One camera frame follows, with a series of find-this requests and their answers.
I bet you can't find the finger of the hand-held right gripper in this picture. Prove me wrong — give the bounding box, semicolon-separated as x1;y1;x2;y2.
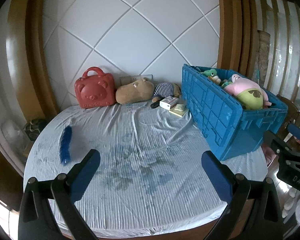
288;123;300;146
265;130;300;167

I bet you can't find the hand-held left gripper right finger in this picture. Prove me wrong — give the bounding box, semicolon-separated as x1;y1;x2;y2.
201;150;284;240

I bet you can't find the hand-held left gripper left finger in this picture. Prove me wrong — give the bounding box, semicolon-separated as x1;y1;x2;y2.
18;149;101;240

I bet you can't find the yellow box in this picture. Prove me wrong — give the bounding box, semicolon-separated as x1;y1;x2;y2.
169;103;189;118

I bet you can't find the wooden chair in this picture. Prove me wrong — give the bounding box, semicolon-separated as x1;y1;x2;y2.
277;94;300;132

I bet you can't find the pair of white slippers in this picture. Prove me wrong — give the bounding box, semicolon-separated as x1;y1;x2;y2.
282;189;300;218

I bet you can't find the blue feather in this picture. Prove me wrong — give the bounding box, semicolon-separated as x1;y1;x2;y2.
59;126;73;166

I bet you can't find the light blue striped bed sheet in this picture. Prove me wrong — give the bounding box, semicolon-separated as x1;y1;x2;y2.
23;97;269;237

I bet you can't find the pink starfish plush toy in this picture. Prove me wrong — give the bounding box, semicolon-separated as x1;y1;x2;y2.
224;74;272;110

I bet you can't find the blue plastic crate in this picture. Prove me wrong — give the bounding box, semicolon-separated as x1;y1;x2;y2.
182;64;288;161

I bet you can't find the dark woven basket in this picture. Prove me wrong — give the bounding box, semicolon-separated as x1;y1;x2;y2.
23;119;48;141

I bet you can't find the red bear-face plastic bag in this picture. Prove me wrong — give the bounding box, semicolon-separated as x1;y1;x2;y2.
74;66;116;109

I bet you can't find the white rectangular box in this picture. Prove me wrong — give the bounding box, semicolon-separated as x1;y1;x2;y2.
159;96;178;110

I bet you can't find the green dinosaur plush toy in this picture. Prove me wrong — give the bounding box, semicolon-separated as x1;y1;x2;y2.
200;69;219;80

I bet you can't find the brown plush toy striped shirt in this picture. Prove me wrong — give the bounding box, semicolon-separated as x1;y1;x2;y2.
115;77;181;104

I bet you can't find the white padded headboard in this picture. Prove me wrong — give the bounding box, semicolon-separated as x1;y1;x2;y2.
41;0;221;115

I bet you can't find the white wall socket panel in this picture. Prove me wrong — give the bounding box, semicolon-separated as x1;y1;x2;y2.
120;74;154;86

